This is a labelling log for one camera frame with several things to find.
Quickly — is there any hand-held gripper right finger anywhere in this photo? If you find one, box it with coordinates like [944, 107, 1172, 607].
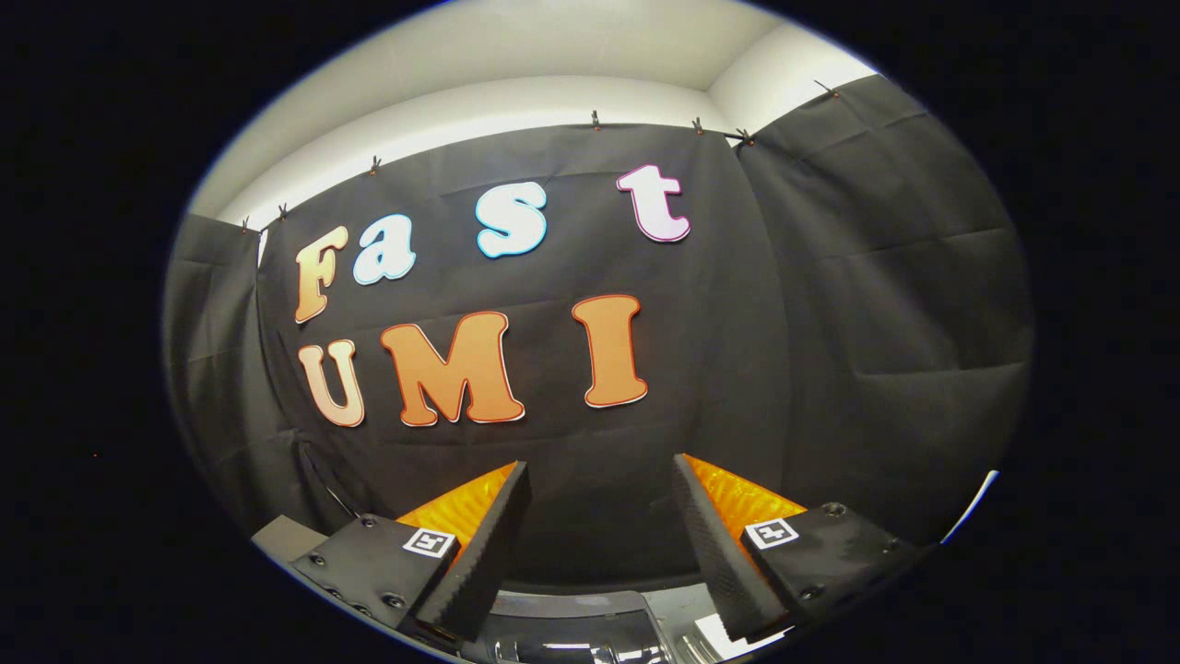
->
[671, 452, 934, 646]

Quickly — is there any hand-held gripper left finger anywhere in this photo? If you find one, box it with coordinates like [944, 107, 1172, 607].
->
[267, 459, 533, 654]

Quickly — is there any grey washing machine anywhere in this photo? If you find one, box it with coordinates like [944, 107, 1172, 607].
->
[461, 576, 794, 663]

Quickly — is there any grey flat platform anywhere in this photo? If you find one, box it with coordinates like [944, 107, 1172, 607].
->
[253, 515, 329, 564]

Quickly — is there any black backdrop cloth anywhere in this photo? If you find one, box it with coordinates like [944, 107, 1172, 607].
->
[164, 74, 1033, 591]

